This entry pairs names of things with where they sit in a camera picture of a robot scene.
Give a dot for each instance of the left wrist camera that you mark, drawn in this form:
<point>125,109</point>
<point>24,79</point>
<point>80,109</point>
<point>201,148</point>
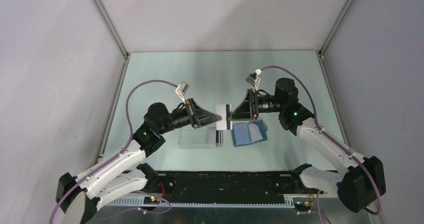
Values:
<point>181,90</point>

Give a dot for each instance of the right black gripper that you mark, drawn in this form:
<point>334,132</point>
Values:
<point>249,108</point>

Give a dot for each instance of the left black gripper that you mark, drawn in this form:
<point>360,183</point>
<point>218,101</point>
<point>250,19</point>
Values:
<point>200,117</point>

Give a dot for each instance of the aluminium frame rail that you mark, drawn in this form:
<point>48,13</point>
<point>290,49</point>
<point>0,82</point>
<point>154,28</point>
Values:
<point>109,24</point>

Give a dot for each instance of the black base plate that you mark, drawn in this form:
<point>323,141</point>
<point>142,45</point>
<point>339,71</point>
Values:
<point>234,188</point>

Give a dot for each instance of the blue leather card holder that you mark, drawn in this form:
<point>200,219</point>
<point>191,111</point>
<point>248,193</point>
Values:
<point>245,134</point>

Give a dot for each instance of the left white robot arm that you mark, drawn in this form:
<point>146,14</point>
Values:
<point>123,172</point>

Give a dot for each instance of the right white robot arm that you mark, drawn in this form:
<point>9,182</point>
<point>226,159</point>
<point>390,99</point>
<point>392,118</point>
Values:
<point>357,181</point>

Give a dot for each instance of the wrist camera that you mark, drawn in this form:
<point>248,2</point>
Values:
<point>181,90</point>
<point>253,79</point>

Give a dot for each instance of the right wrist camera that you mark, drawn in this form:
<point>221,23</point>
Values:
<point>253,79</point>

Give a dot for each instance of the clear plastic card box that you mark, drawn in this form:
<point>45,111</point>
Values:
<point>196,138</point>

